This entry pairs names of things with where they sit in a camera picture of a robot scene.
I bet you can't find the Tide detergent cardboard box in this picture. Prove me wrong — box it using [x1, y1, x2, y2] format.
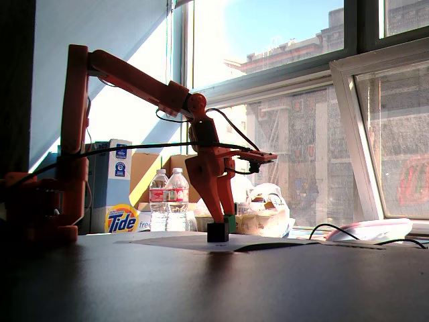
[80, 138, 152, 234]

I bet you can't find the open brown cardboard box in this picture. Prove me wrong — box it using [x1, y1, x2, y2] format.
[129, 152, 210, 213]

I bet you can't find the pink and white flat object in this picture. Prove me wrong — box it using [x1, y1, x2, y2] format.
[326, 217, 414, 242]

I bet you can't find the wrist camera on orange mount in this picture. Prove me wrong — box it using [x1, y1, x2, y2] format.
[231, 149, 278, 174]

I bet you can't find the crumpled plastic bag with items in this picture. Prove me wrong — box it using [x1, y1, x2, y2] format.
[245, 182, 296, 237]

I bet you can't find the low cardboard tray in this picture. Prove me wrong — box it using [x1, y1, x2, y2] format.
[194, 214, 290, 237]

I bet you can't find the leaning white window frame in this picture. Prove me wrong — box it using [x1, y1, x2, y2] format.
[329, 36, 429, 233]

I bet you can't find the black cable on windowsill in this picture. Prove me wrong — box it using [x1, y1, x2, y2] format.
[308, 223, 428, 250]

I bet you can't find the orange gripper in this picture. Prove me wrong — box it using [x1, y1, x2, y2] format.
[184, 143, 237, 223]

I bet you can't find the clear plastic water bottle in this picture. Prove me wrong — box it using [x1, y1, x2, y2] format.
[165, 167, 190, 232]
[149, 168, 170, 232]

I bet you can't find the flat paper grid sheet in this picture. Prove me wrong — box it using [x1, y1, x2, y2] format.
[113, 231, 322, 254]

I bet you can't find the small dark cube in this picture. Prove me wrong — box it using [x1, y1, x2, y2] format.
[206, 222, 230, 244]

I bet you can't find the thick black camera cable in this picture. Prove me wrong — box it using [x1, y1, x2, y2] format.
[6, 142, 251, 189]

